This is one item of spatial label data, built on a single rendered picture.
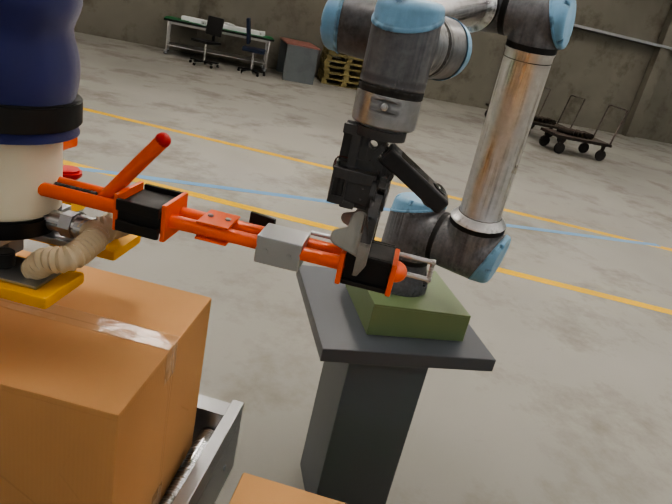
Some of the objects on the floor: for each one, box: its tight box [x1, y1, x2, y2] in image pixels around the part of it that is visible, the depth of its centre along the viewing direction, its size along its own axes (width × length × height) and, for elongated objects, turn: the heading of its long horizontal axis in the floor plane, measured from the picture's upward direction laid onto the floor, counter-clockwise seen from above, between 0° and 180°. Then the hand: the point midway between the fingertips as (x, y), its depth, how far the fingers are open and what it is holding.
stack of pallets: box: [317, 45, 364, 90], centre depth 1308 cm, size 108×74×76 cm
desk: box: [276, 37, 321, 85], centre depth 1251 cm, size 71×138×74 cm, turn 166°
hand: (364, 259), depth 88 cm, fingers closed on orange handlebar, 9 cm apart
